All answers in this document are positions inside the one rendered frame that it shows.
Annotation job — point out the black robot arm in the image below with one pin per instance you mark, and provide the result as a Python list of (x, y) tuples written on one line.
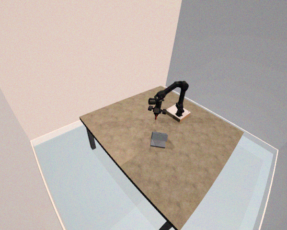
[(161, 94)]

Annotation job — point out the dark grey sloped panel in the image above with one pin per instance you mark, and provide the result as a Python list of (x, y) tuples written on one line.
[(158, 139)]

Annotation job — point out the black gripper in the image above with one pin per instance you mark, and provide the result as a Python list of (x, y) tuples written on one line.
[(163, 111)]

